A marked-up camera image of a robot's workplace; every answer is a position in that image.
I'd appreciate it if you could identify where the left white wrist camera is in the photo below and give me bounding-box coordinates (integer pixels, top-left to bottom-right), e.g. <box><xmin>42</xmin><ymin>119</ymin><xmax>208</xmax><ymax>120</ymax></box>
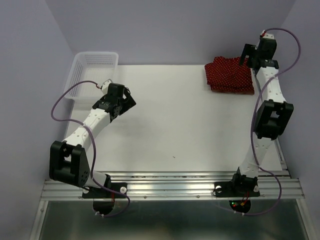
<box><xmin>96</xmin><ymin>79</ymin><xmax>113</xmax><ymax>95</ymax></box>

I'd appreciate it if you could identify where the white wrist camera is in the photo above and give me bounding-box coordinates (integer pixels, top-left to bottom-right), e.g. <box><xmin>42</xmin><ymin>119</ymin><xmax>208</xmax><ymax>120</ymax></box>
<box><xmin>259</xmin><ymin>30</ymin><xmax>275</xmax><ymax>40</ymax></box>
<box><xmin>96</xmin><ymin>79</ymin><xmax>113</xmax><ymax>95</ymax></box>

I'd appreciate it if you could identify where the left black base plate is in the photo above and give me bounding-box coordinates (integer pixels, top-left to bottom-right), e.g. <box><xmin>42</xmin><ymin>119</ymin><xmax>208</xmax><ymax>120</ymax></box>
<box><xmin>82</xmin><ymin>182</ymin><xmax>128</xmax><ymax>199</ymax></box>

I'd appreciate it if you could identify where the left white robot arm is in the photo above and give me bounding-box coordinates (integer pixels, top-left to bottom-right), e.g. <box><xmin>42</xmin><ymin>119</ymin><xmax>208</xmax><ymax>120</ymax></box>
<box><xmin>49</xmin><ymin>80</ymin><xmax>136</xmax><ymax>197</ymax></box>

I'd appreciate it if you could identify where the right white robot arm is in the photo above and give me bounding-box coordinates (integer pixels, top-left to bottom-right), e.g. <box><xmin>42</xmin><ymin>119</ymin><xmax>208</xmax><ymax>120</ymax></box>
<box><xmin>230</xmin><ymin>35</ymin><xmax>294</xmax><ymax>197</ymax></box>

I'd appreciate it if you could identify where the white plastic basket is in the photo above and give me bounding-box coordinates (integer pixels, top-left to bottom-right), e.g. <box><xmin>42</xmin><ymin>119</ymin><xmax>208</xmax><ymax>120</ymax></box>
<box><xmin>64</xmin><ymin>51</ymin><xmax>119</xmax><ymax>103</ymax></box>

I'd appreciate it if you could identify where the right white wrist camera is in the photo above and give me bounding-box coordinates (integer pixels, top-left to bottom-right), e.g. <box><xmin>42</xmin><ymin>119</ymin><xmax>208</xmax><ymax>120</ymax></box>
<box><xmin>259</xmin><ymin>30</ymin><xmax>275</xmax><ymax>40</ymax></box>

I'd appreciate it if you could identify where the red polka dot skirt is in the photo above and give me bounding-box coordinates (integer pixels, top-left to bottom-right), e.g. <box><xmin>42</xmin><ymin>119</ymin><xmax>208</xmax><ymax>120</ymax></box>
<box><xmin>209</xmin><ymin>83</ymin><xmax>254</xmax><ymax>92</ymax></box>
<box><xmin>204</xmin><ymin>56</ymin><xmax>253</xmax><ymax>86</ymax></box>

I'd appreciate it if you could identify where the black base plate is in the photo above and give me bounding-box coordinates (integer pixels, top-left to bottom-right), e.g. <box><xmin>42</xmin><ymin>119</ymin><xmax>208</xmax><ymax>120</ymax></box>
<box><xmin>82</xmin><ymin>182</ymin><xmax>128</xmax><ymax>199</ymax></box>
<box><xmin>213</xmin><ymin>181</ymin><xmax>260</xmax><ymax>198</ymax></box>

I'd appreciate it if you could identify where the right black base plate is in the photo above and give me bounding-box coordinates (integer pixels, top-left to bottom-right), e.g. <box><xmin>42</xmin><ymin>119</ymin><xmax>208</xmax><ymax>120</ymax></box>
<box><xmin>213</xmin><ymin>181</ymin><xmax>260</xmax><ymax>198</ymax></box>

